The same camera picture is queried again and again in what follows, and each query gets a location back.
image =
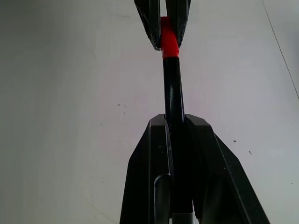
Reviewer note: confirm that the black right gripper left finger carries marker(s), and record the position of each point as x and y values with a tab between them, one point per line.
147	163

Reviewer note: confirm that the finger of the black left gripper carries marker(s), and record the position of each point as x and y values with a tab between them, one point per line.
149	16
180	16

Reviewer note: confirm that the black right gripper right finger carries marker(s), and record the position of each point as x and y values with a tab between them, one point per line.
217	168

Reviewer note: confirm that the red marker cap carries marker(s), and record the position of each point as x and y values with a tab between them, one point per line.
169	42

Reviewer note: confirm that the black marker pen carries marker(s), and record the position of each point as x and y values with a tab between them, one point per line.
172	93

